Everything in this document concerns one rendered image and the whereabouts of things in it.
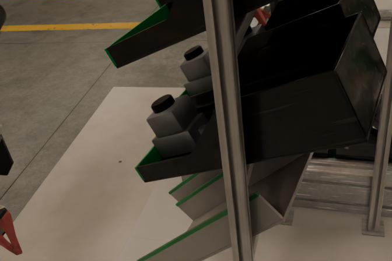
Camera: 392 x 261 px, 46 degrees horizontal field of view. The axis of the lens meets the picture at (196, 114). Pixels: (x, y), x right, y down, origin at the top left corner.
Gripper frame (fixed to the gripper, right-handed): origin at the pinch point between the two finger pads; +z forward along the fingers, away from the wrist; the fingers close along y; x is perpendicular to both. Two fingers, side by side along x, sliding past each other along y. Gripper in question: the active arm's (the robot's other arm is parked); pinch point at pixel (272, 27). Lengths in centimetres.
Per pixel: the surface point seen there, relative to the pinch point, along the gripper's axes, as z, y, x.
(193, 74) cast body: -8.8, -29.2, 1.4
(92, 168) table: -7, -12, 55
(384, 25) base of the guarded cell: 43, 78, 4
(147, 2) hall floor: -41, 340, 220
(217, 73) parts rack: -11, -53, -16
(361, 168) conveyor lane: 29.4, -13.5, 2.8
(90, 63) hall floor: -39, 200, 215
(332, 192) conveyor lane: 29.3, -16.3, 9.5
